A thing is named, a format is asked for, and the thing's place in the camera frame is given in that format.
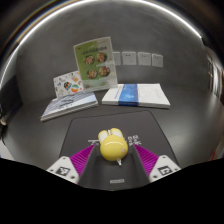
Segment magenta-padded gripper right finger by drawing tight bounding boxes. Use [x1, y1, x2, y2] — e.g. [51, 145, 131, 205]
[132, 143, 182, 184]

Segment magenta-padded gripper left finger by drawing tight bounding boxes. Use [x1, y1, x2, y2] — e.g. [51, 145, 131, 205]
[45, 143, 101, 185]

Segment black mouse pad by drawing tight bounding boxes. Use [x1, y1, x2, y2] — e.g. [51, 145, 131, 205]
[59, 110, 181, 192]

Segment grey striped cover book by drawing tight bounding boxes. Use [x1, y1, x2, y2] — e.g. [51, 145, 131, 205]
[39, 90, 100, 123]

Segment white book with blue band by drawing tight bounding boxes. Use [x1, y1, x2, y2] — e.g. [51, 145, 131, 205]
[101, 83, 172, 110]

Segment white sticker sheet card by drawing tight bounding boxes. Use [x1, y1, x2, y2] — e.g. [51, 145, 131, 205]
[52, 70, 85, 99]

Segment green menu sign stand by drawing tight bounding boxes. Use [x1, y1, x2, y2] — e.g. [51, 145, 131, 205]
[73, 36, 119, 94]

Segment white wall sockets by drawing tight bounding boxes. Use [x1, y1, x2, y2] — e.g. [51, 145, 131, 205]
[112, 50, 164, 68]

